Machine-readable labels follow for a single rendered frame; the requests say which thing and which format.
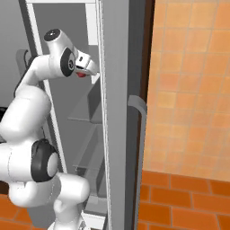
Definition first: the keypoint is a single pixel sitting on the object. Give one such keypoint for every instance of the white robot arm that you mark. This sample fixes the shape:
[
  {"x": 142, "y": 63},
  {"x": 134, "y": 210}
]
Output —
[{"x": 25, "y": 119}]

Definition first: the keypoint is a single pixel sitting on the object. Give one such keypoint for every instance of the grey fridge door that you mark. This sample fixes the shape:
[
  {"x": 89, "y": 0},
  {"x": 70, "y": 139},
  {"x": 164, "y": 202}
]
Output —
[
  {"x": 10, "y": 45},
  {"x": 118, "y": 119}
]

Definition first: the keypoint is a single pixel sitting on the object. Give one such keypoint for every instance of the glass fridge shelf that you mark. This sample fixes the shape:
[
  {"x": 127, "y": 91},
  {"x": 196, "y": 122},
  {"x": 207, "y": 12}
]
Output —
[
  {"x": 90, "y": 110},
  {"x": 91, "y": 152}
]

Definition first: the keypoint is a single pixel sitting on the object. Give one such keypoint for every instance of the red strawberry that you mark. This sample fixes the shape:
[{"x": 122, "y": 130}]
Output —
[{"x": 81, "y": 75}]

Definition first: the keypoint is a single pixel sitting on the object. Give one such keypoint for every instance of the white fridge door bin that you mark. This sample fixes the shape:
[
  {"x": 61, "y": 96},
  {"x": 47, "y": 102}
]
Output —
[
  {"x": 95, "y": 214},
  {"x": 91, "y": 24}
]

